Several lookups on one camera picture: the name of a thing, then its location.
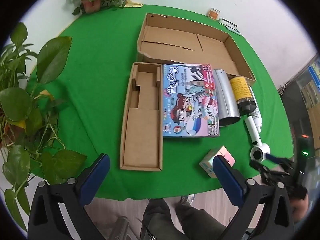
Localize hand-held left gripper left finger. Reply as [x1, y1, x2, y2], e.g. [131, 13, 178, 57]
[27, 153, 111, 240]

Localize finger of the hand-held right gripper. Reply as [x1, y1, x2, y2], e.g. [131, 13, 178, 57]
[265, 154, 294, 170]
[250, 160, 280, 184]

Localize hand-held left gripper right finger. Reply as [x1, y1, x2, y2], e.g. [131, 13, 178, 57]
[212, 156, 295, 240]

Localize pastel puzzle cube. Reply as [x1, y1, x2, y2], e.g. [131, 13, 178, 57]
[199, 145, 234, 179]

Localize white handheld fan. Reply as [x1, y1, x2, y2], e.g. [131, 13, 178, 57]
[244, 115, 271, 161]

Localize white spray bottle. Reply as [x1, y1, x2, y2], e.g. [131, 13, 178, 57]
[249, 86, 263, 133]

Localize small cardboard tray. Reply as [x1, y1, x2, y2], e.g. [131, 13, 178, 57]
[119, 62, 163, 172]

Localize yellow label jar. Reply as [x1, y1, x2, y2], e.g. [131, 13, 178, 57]
[229, 76, 258, 115]

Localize silver metal can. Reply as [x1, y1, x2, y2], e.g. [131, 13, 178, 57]
[212, 69, 241, 127]

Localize colourful cartoon game box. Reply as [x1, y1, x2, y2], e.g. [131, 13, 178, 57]
[162, 64, 220, 138]

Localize large cardboard box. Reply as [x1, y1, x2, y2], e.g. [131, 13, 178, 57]
[137, 13, 257, 85]

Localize person's shoe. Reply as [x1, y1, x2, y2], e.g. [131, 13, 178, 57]
[180, 194, 195, 205]

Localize dark cabinet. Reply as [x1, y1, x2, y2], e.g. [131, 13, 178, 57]
[282, 54, 320, 160]

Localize person's dark trousers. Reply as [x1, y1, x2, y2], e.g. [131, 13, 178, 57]
[140, 197, 234, 240]

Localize large leafy potted plant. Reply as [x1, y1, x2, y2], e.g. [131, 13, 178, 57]
[0, 22, 88, 232]

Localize white and green small box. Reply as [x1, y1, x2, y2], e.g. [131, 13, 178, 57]
[218, 17, 238, 29]

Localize small orange jar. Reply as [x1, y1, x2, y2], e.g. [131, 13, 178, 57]
[207, 7, 221, 20]

